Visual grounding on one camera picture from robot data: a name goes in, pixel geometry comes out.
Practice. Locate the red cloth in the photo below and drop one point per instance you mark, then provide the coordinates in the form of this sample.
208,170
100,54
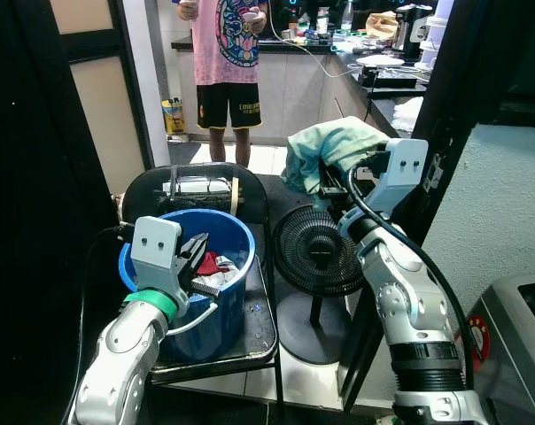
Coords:
213,264

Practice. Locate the black silver electric kettle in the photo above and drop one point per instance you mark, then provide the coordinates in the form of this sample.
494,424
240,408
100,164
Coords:
411,31

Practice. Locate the blue plastic bucket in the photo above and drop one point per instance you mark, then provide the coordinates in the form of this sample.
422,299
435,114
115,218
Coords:
223,314

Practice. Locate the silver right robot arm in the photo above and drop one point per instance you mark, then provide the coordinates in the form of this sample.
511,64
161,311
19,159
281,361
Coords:
409,310

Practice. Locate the person in pink shirt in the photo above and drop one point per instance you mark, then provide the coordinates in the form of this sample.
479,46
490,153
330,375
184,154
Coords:
232,44

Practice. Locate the black countertop stove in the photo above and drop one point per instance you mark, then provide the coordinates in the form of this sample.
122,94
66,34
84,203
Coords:
393,78

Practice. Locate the black door with beige panels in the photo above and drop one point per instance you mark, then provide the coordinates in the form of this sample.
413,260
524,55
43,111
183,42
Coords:
99,115

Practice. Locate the black standing fan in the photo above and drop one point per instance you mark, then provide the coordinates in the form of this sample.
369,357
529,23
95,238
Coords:
316,252

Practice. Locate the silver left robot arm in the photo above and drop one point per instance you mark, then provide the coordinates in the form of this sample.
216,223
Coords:
117,363

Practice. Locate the black metal chair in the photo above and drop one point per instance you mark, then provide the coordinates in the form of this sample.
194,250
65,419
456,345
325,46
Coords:
259,328

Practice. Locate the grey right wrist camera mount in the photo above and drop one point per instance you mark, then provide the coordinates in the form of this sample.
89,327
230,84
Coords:
405,168

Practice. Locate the red round washer sticker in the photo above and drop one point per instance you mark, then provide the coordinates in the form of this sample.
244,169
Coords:
478,341

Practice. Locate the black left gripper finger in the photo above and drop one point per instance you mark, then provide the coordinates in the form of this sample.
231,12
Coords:
198,246
205,289

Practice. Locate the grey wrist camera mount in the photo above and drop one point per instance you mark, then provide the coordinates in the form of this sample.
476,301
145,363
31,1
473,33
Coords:
405,168
154,243

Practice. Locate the white plate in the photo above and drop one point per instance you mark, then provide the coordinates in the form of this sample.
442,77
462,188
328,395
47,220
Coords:
380,61

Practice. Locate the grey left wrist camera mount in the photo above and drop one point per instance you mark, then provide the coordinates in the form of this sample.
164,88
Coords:
154,243

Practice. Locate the white cloth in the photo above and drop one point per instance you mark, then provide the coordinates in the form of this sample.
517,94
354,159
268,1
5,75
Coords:
225,276

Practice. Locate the teal green towel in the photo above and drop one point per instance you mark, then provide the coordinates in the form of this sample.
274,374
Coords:
338,142

